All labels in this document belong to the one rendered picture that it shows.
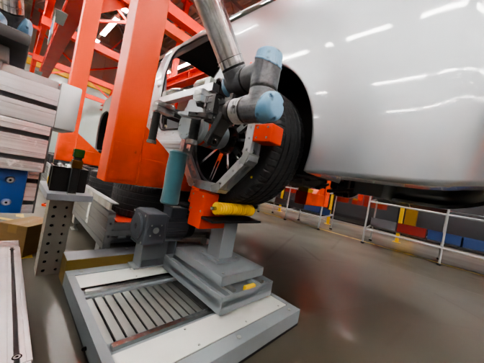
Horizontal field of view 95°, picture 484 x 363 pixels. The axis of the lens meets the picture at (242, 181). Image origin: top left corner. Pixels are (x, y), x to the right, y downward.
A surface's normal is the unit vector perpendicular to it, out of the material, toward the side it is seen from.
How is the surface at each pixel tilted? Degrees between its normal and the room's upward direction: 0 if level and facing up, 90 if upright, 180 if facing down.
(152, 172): 90
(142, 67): 90
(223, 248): 90
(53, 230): 90
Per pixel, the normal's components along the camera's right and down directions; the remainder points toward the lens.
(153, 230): 0.71, 0.13
